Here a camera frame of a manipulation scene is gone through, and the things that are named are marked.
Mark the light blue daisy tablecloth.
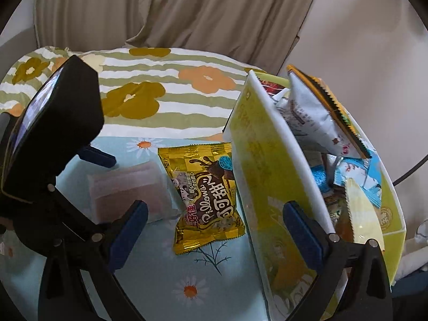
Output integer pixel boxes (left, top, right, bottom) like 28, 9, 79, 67
1, 136, 268, 320

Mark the green yellow cardboard box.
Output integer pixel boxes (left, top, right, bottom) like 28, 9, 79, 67
224, 72, 406, 320

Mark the floral striped green quilt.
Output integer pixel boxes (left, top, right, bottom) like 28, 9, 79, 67
0, 45, 265, 142

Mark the translucent white wrapped cake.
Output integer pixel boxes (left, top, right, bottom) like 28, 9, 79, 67
86, 159, 183, 225

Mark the orange red chip bag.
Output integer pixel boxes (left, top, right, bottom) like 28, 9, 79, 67
256, 65, 371, 159

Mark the black curved cable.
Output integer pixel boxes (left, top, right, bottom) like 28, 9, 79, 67
391, 150, 428, 187

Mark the gold chocolate pillow snack bag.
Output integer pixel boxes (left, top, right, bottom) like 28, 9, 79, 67
158, 143, 245, 255

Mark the cream orange cake bag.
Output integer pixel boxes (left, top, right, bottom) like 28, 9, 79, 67
335, 178, 385, 251

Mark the beige curtain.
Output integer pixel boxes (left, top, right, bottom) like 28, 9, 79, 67
34, 0, 313, 73

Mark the blue white snack bag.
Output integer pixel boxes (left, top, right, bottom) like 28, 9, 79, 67
305, 150, 381, 209

